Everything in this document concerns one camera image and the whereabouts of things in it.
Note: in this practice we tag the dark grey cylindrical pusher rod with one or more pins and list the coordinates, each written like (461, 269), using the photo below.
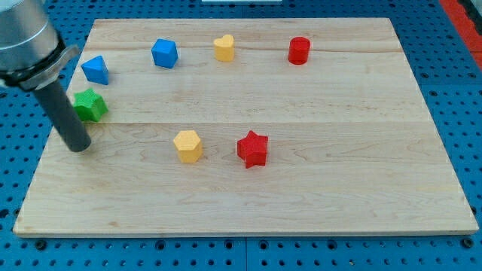
(58, 108)

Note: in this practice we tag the green star block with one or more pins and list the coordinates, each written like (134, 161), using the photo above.
(89, 105)

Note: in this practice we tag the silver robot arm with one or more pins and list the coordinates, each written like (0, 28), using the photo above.
(33, 53)

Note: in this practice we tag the wooden board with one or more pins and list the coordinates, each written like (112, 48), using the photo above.
(250, 127)

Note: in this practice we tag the blue triangle block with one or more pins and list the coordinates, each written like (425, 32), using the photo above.
(95, 70)

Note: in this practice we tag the blue cube block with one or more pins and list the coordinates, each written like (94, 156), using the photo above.
(164, 53)

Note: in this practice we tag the yellow hexagon block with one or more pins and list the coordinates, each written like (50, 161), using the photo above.
(189, 146)

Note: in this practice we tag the yellow heart block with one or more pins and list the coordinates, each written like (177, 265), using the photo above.
(224, 48)

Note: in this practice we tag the red star block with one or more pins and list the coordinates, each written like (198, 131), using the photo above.
(253, 149)

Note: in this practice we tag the red cylinder block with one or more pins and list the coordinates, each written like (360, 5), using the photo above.
(299, 49)

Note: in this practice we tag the red strip at right edge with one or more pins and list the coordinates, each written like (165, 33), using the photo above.
(467, 21)

